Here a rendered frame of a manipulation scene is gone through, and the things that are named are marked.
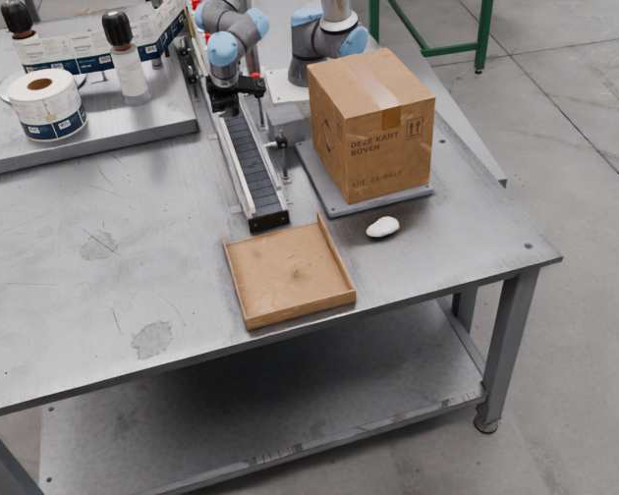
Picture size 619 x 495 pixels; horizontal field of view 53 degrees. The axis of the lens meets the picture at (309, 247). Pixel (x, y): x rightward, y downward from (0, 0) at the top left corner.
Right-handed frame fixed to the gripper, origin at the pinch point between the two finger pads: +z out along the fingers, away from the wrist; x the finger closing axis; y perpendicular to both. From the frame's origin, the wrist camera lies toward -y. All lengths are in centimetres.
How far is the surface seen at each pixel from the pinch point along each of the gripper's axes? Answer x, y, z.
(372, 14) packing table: -109, -102, 116
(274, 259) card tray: 54, 2, -19
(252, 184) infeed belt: 28.4, 1.8, -10.1
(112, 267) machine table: 43, 42, -13
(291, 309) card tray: 69, 3, -32
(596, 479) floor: 134, -82, 30
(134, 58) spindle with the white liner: -29.4, 25.9, 4.9
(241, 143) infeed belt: 10.4, 0.6, 0.3
